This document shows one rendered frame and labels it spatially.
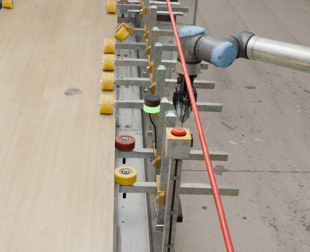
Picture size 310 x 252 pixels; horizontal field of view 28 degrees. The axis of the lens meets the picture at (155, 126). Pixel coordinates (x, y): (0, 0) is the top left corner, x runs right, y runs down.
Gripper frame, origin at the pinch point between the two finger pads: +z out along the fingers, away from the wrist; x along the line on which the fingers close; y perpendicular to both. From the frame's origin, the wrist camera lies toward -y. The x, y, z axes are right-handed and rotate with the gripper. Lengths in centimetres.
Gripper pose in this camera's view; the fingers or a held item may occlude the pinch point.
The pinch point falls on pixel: (182, 118)
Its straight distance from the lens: 241.9
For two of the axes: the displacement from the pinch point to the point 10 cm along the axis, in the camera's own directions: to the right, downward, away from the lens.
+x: 10.0, 0.4, 0.8
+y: 0.5, 4.4, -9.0
